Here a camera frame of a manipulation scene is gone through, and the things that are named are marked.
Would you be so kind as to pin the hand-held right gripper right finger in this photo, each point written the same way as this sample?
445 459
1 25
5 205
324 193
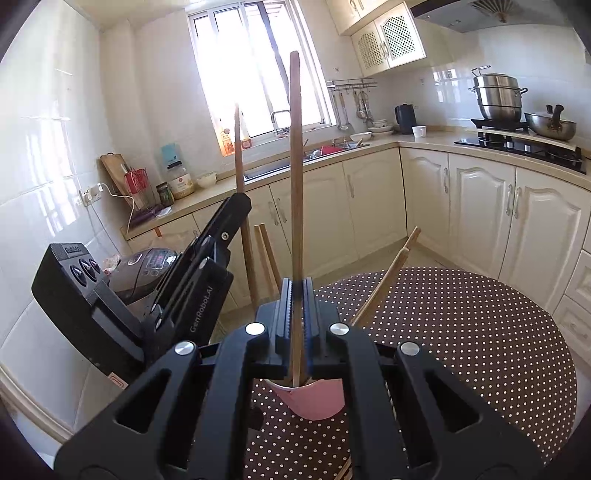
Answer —
310 318

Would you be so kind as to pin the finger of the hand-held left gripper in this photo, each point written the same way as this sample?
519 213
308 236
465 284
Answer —
226 226

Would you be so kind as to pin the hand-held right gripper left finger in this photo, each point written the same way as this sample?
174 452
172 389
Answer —
284 318

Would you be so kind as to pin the pink cup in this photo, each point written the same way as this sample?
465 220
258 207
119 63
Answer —
314 401

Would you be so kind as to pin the bunch of wooden chopsticks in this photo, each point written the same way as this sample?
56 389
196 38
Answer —
345 468

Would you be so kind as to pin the small cream bowl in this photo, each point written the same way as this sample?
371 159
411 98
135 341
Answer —
207 181

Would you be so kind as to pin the pink cloth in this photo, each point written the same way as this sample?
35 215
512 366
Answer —
111 264

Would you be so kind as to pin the white label jar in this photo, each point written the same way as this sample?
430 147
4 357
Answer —
181 182

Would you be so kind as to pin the dark rice cooker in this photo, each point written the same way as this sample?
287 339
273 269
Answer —
143 272

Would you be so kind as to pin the dark glass jar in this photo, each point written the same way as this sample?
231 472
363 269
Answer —
165 194

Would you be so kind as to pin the steel kitchen sink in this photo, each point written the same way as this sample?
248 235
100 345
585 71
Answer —
277 167

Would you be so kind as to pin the orange bottle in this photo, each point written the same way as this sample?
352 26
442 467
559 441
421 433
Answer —
227 144

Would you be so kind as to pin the small glass jar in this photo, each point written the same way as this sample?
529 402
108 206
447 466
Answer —
245 143

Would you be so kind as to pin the teal box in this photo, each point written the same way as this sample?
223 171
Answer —
171 154

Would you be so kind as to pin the red utensil holder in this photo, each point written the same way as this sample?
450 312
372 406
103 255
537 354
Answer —
138 182

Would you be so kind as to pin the metal faucet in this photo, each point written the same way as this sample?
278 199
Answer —
277 121

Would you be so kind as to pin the wooden cutting board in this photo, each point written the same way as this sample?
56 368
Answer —
113 173

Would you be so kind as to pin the red item in sink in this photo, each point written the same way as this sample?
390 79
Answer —
331 150

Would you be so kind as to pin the brown polka dot tablecloth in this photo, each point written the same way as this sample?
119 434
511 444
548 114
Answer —
461 346

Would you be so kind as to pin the kitchen window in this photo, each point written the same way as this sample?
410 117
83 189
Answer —
258 69

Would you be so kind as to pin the hanging metal ladle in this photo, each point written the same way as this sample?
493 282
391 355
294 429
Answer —
342 115

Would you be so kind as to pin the white bowls and plates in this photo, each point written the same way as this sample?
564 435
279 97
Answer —
369 134

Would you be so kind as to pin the cream lower kitchen cabinets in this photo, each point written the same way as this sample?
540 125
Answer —
480 207

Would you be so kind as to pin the cream kitchen cabinets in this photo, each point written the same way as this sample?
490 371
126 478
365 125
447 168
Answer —
351 11
480 207

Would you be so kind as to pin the black electric kettle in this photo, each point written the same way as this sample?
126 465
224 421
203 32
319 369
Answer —
405 120

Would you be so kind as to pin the beige kitchen countertop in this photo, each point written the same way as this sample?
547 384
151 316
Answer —
429 143

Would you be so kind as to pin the small white cup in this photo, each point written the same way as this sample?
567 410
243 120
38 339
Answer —
419 132

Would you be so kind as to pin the cream upper kitchen cabinets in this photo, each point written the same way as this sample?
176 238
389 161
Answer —
351 11

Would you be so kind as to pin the black gas stove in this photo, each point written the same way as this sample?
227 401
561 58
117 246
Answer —
521 147

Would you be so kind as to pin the steel steamer pot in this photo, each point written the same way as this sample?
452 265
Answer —
498 97

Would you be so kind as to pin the steel wok with lid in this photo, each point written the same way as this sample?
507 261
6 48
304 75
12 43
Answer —
549 127

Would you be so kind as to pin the black range hood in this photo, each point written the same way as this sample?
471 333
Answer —
531 14

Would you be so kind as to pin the wall outlet with charger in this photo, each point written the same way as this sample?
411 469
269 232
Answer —
90 194

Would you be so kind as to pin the metal utensil rail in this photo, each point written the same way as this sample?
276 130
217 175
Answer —
353 84

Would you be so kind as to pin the cream lattice door wall cabinet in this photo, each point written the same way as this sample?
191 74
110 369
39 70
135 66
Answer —
392 37

